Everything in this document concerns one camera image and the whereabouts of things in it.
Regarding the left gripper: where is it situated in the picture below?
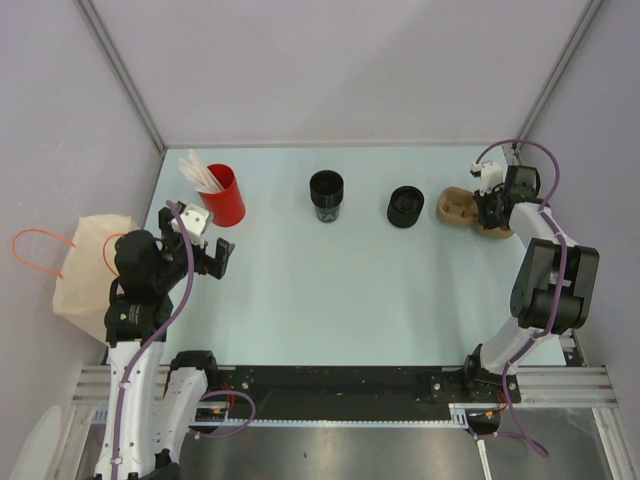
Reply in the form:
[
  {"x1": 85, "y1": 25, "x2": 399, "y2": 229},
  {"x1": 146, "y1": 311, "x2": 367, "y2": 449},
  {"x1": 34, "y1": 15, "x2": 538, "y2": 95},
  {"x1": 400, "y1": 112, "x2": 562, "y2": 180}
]
[{"x1": 153, "y1": 208, "x2": 233, "y2": 289}]

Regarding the brown pulp cup carrier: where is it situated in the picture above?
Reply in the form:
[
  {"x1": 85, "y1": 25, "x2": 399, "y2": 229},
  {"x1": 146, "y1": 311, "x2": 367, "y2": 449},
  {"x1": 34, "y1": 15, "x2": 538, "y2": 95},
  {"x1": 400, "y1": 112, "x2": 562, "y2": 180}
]
[{"x1": 436, "y1": 187, "x2": 513, "y2": 240}]

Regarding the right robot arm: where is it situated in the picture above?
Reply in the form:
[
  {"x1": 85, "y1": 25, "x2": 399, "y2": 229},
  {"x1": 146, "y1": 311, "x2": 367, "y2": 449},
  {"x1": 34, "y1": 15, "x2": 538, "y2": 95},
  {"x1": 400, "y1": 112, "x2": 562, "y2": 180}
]
[{"x1": 461, "y1": 161, "x2": 600, "y2": 401}]

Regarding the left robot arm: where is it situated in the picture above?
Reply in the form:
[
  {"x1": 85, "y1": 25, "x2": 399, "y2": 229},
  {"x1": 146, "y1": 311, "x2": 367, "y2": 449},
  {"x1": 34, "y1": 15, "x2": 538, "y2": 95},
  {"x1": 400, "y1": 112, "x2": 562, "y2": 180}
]
[{"x1": 93, "y1": 202, "x2": 234, "y2": 479}]

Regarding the red cylindrical straw holder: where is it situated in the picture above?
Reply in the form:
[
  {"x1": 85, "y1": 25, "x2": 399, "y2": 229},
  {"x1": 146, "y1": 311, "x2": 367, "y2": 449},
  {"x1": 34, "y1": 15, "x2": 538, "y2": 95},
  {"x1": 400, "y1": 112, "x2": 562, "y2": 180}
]
[{"x1": 199, "y1": 164, "x2": 246, "y2": 227}]

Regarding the tilted black ribbed cup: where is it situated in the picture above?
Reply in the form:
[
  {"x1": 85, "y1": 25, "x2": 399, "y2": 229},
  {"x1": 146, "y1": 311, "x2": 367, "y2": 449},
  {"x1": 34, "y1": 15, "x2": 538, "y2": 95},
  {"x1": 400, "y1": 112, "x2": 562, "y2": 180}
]
[{"x1": 387, "y1": 185, "x2": 424, "y2": 228}]

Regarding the upright black ribbed cup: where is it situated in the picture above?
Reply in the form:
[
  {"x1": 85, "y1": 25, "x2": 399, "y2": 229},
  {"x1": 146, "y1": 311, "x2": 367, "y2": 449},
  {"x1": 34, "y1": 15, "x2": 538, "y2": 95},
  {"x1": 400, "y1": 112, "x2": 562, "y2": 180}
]
[{"x1": 309, "y1": 170, "x2": 344, "y2": 223}]

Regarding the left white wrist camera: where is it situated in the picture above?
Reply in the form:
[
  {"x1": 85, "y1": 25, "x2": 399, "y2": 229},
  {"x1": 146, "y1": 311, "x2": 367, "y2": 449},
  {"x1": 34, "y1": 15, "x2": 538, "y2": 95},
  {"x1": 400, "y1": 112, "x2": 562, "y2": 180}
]
[{"x1": 176, "y1": 202, "x2": 213, "y2": 248}]

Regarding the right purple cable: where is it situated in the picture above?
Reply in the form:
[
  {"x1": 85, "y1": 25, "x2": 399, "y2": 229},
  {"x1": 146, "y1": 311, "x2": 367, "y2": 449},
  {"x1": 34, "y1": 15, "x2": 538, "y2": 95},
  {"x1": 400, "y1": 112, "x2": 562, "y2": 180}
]
[{"x1": 474, "y1": 139, "x2": 569, "y2": 459}]

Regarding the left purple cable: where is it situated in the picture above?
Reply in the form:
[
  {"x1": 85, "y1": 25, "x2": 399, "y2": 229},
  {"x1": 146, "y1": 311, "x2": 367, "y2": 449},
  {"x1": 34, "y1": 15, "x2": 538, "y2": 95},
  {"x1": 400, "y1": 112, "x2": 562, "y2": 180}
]
[{"x1": 110, "y1": 199, "x2": 196, "y2": 480}]

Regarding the translucent bag with orange handles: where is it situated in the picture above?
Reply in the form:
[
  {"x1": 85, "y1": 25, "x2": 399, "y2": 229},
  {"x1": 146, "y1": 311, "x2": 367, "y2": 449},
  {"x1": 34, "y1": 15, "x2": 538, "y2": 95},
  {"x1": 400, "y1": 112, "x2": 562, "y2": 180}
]
[{"x1": 11, "y1": 214, "x2": 139, "y2": 343}]

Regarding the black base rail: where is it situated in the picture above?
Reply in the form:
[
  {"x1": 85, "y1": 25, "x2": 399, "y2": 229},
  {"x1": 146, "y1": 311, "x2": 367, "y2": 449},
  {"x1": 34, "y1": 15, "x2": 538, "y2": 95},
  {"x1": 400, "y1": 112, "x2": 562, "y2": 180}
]
[{"x1": 164, "y1": 349, "x2": 516, "y2": 436}]

